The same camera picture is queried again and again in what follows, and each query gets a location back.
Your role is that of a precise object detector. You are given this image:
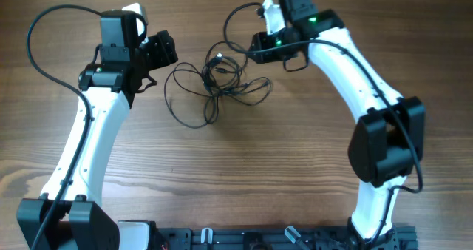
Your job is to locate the black USB cable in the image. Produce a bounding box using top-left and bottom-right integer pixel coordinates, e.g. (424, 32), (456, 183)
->
(163, 41), (273, 129)

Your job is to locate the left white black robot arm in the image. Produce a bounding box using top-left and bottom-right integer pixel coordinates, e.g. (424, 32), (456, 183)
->
(16, 3), (177, 249)

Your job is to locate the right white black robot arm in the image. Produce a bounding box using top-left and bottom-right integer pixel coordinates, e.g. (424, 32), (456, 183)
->
(249, 0), (425, 244)

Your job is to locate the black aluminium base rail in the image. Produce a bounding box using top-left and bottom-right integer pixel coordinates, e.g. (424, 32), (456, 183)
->
(118, 220), (419, 250)

